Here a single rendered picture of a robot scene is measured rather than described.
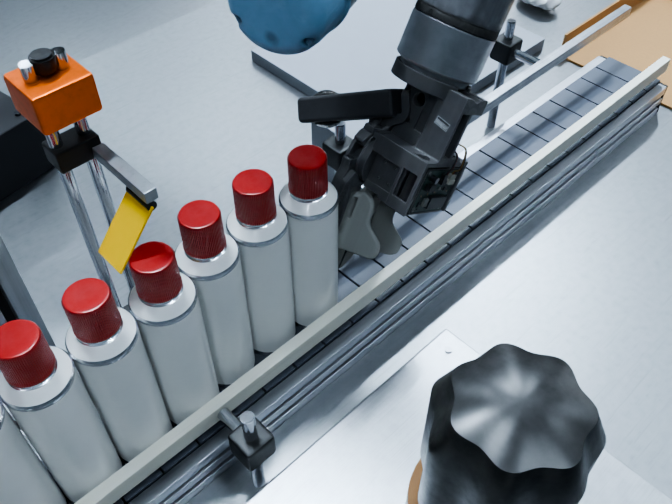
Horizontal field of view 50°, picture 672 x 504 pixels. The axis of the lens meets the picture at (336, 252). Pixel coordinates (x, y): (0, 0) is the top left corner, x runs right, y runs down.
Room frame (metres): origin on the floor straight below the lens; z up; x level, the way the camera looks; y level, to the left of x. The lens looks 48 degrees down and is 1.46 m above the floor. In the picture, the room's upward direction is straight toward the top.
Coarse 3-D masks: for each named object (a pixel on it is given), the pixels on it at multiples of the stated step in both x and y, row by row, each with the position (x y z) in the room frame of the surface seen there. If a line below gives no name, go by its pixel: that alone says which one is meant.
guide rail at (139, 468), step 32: (576, 128) 0.70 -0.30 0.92; (544, 160) 0.65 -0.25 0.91; (448, 224) 0.54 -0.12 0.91; (416, 256) 0.49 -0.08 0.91; (384, 288) 0.46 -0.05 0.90; (320, 320) 0.41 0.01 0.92; (288, 352) 0.37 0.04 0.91; (256, 384) 0.35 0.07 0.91; (192, 416) 0.31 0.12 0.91; (160, 448) 0.28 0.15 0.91; (128, 480) 0.25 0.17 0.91
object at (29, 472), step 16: (0, 400) 0.25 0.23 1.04; (0, 416) 0.24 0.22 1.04; (0, 432) 0.23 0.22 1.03; (16, 432) 0.24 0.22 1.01; (0, 448) 0.22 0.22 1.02; (16, 448) 0.23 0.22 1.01; (32, 448) 0.25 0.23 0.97; (0, 464) 0.22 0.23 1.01; (16, 464) 0.23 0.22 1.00; (32, 464) 0.24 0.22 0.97; (0, 480) 0.21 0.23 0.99; (16, 480) 0.22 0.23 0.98; (32, 480) 0.23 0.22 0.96; (48, 480) 0.24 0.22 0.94; (0, 496) 0.21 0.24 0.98; (16, 496) 0.22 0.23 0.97; (32, 496) 0.22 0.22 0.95; (48, 496) 0.23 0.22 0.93; (64, 496) 0.25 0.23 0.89
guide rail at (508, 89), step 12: (612, 12) 0.90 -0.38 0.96; (624, 12) 0.90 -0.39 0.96; (600, 24) 0.87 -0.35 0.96; (612, 24) 0.88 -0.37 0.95; (576, 36) 0.84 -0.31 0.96; (588, 36) 0.84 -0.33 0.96; (564, 48) 0.81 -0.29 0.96; (576, 48) 0.82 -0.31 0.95; (540, 60) 0.78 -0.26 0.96; (552, 60) 0.78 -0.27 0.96; (528, 72) 0.75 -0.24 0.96; (540, 72) 0.76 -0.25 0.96; (504, 84) 0.73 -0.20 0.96; (516, 84) 0.73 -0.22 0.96; (492, 96) 0.70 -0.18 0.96; (504, 96) 0.71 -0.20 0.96; (492, 108) 0.70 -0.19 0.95
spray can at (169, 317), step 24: (144, 264) 0.33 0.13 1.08; (168, 264) 0.33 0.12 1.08; (144, 288) 0.32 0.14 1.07; (168, 288) 0.33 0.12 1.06; (192, 288) 0.35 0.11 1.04; (144, 312) 0.32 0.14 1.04; (168, 312) 0.32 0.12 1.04; (192, 312) 0.33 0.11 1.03; (144, 336) 0.32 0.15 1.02; (168, 336) 0.32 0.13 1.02; (192, 336) 0.32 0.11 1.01; (168, 360) 0.31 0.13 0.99; (192, 360) 0.32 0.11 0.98; (168, 384) 0.32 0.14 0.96; (192, 384) 0.32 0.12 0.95; (216, 384) 0.34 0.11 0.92; (168, 408) 0.32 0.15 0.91; (192, 408) 0.32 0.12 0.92
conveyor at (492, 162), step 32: (608, 64) 0.90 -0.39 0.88; (576, 96) 0.82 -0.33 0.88; (608, 96) 0.82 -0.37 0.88; (640, 96) 0.82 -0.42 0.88; (512, 128) 0.75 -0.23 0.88; (544, 128) 0.75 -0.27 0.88; (480, 160) 0.69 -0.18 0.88; (512, 160) 0.69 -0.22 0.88; (480, 192) 0.63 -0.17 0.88; (512, 192) 0.63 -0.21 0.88; (416, 224) 0.57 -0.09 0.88; (480, 224) 0.59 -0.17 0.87; (352, 256) 0.52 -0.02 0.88; (384, 256) 0.52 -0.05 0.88; (352, 288) 0.48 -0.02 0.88; (352, 320) 0.44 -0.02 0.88; (192, 448) 0.30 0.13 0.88
